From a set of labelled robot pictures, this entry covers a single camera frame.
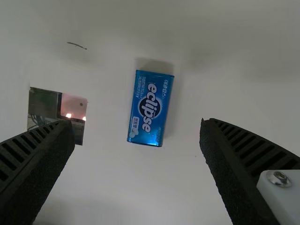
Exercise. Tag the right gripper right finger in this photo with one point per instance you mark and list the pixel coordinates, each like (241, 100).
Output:
(241, 168)

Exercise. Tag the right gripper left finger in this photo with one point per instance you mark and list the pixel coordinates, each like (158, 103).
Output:
(30, 168)

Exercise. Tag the blue box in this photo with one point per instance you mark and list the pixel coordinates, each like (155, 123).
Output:
(151, 107)

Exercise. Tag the small square scanner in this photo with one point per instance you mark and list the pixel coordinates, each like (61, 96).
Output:
(68, 105)

